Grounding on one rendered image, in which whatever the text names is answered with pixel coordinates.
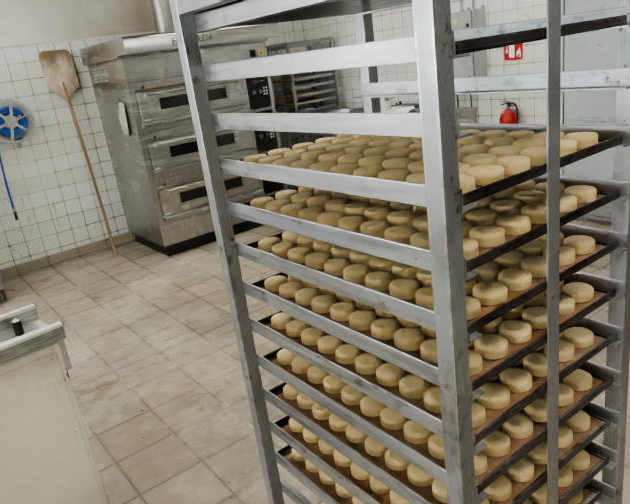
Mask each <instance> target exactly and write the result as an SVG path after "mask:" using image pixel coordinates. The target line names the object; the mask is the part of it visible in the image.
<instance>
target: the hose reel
mask: <svg viewBox="0 0 630 504"><path fill-rule="evenodd" d="M34 129H35V119H34V116H33V113H32V112H31V110H30V109H29V108H28V107H27V106H26V105H25V104H23V103H21V102H19V101H16V100H12V99H6V100H0V141H2V142H5V143H10V144H17V143H18V144H17V147H18V148H22V144H21V142H24V141H26V140H27V139H28V138H30V136H31V135H32V134H33V132H34ZM0 165H1V169H2V173H3V177H4V181H5V185H6V189H7V192H8V196H9V199H10V203H11V206H12V210H13V213H14V217H15V220H18V217H17V214H16V210H15V208H14V205H13V202H12V198H11V195H10V191H9V188H8V184H7V180H6V176H5V172H4V168H3V164H2V159H1V154H0Z"/></svg>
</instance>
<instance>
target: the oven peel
mask: <svg viewBox="0 0 630 504"><path fill-rule="evenodd" d="M39 60H40V63H41V66H42V70H43V73H44V76H45V79H46V83H47V86H48V88H49V89H50V90H51V91H53V92H55V93H57V94H59V95H61V96H63V97H64V98H65V99H66V100H67V102H68V105H69V108H70V111H71V115H72V118H73V121H74V124H75V127H76V130H77V133H78V137H79V140H80V143H81V146H82V149H83V152H84V156H85V159H86V162H87V165H88V168H89V172H90V175H91V178H92V181H93V185H94V188H95V191H96V195H97V198H98V201H99V205H100V208H101V211H102V215H103V218H104V221H105V225H106V228H107V232H108V235H109V238H110V242H111V245H112V249H113V252H114V254H115V253H117V251H116V248H115V244H114V241H113V237H112V234H111V230H110V227H109V224H108V220H107V217H106V213H105V210H104V207H103V203H102V200H101V197H100V193H99V190H98V187H97V183H96V180H95V177H94V174H93V170H92V167H91V164H90V161H89V157H88V154H87V151H86V148H85V144H84V141H83V138H82V135H81V132H80V129H79V125H78V122H77V119H76V116H75V113H74V110H73V107H72V103H71V100H70V98H71V95H72V94H73V92H74V91H75V90H76V89H77V88H78V86H79V80H78V77H77V74H76V70H75V67H74V64H73V60H72V57H71V54H70V52H69V51H67V50H65V49H61V50H50V51H42V52H40V54H39Z"/></svg>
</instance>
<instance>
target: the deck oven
mask: <svg viewBox="0 0 630 504"><path fill-rule="evenodd" d="M196 35H197V40H198V45H199V50H200V56H201V61H202V66H206V65H213V64H220V63H227V62H234V61H241V60H248V59H255V58H262V57H268V56H267V50H266V43H265V41H267V40H268V38H272V37H277V36H280V33H279V26H278V23H270V24H260V25H250V26H241V27H231V28H222V29H218V30H214V31H209V32H205V33H199V34H196ZM79 50H80V54H81V58H82V62H83V66H88V70H89V74H90V78H91V82H92V86H93V87H94V88H93V90H94V94H95V98H96V102H97V106H98V110H99V114H100V118H101V122H102V126H103V130H104V134H105V138H106V142H107V146H108V150H109V154H110V158H111V162H112V166H113V170H114V174H115V178H116V182H117V186H118V190H119V194H120V198H121V202H122V206H123V210H124V214H125V218H126V222H127V226H128V230H129V232H131V233H134V234H135V238H136V241H137V242H139V243H141V244H143V245H145V246H147V247H150V248H152V249H154V250H156V251H158V252H161V253H163V254H165V255H167V256H172V255H176V254H179V253H182V252H185V251H188V250H191V249H194V248H197V247H200V246H203V245H206V244H209V243H212V242H215V241H217V240H216V235H215V230H214V225H213V220H212V215H211V210H210V205H209V200H208V195H207V190H206V185H205V180H204V175H203V170H202V165H201V160H200V155H199V150H198V145H197V140H196V135H195V130H194V125H193V120H192V115H191V110H190V105H189V100H188V95H187V90H186V85H185V80H184V74H183V69H182V64H181V59H180V54H179V49H178V44H177V39H176V34H175V32H166V33H157V34H147V35H137V36H127V37H120V38H116V39H113V40H110V41H106V42H103V43H100V44H96V45H93V46H89V47H86V48H83V49H79ZM206 88H207V93H208V98H209V104H210V109H211V113H276V109H275V102H274V95H273V89H272V82H271V76H265V77H254V78H244V79H233V80H222V81H212V82H206ZM122 94H123V96H124V99H123V97H122ZM121 97H122V98H121ZM122 99H123V100H122ZM122 101H123V102H124V104H125V106H126V107H125V112H126V117H127V122H128V127H129V133H130V136H129V137H128V136H126V135H125V134H124V133H123V130H122V127H121V124H120V121H119V116H120V112H119V106H118V105H119V103H122ZM214 130H215V136H216V141H217V146H218V152H219V157H220V158H223V159H231V160H241V159H244V158H245V157H247V156H251V155H256V154H265V153H268V152H269V151H271V150H274V149H280V148H281V142H280V135H279V132H278V131H254V130H231V129H214ZM223 178H224V184H225V189H226V194H227V200H228V201H231V202H235V203H239V204H241V203H245V202H248V201H252V200H253V199H256V198H260V197H265V196H269V195H272V194H275V193H277V192H280V191H283V190H288V188H287V184H285V183H279V182H273V181H267V180H261V179H255V178H249V177H243V176H237V175H231V174H225V173H223ZM231 221H232V226H233V231H234V235H236V234H239V233H242V232H245V231H248V230H251V229H254V228H257V227H260V226H263V224H260V223H256V222H253V221H249V220H245V219H242V218H238V217H235V216H231Z"/></svg>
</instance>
